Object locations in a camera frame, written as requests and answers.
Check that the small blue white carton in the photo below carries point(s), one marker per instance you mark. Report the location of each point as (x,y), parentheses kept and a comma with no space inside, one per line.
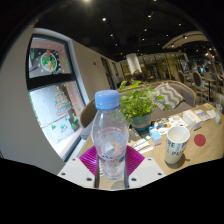
(155,137)

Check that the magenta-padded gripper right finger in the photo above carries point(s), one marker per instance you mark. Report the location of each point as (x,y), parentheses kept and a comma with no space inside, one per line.
(136,160)

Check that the white mug with black lettering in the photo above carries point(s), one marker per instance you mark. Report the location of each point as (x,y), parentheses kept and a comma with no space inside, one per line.
(176,150)

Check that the green potted plant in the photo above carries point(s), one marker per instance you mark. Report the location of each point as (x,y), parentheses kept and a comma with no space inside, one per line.
(140,103)

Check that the grey curved sofa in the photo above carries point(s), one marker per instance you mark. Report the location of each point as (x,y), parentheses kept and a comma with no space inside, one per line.
(173,111)

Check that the yellow square card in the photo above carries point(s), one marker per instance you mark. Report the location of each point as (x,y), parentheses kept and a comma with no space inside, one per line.
(208,106)

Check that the clear water bottle blue cap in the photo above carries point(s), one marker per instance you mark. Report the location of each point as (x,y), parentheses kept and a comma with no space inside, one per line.
(110,133)

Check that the grey white chevron cushion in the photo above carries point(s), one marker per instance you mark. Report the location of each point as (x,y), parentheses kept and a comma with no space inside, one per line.
(170,95)

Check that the group of ceiling lights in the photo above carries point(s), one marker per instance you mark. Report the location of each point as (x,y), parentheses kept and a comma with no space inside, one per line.
(146,30)

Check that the white paper napkin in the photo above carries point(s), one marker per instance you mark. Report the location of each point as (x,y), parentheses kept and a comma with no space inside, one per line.
(211,114)

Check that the illustrated paper placemat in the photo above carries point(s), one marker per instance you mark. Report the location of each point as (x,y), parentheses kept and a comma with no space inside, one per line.
(168,122)

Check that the group of dining chairs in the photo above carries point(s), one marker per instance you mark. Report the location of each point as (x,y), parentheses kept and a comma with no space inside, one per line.
(200,81)

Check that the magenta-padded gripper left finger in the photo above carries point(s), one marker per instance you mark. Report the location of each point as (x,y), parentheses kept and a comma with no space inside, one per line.
(87,160)

